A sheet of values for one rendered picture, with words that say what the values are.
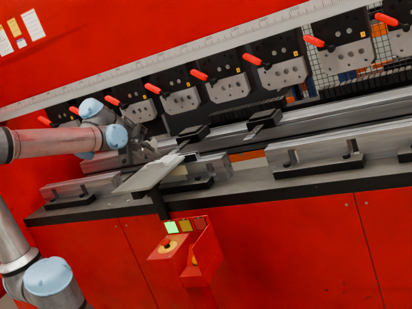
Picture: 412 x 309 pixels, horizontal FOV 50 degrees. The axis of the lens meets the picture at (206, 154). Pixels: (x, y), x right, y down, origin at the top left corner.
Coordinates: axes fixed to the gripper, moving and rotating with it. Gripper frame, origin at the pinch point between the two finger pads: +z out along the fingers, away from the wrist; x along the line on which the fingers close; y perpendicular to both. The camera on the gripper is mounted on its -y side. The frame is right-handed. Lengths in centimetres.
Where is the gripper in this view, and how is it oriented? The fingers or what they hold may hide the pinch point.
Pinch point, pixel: (151, 157)
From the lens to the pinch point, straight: 168.8
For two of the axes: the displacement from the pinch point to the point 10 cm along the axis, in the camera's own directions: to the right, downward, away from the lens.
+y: 1.1, -8.9, 4.4
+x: -8.4, 1.5, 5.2
